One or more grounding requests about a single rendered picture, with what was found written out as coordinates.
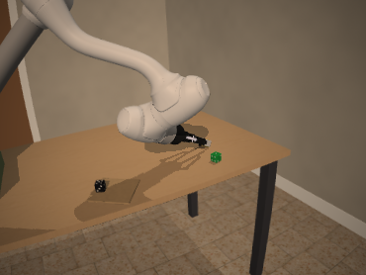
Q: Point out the green die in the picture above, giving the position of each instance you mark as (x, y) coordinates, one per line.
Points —
(216, 157)

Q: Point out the black die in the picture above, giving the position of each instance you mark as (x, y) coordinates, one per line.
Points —
(100, 185)

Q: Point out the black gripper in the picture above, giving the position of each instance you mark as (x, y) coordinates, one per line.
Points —
(186, 137)

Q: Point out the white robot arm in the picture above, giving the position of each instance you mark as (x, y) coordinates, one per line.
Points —
(176, 99)

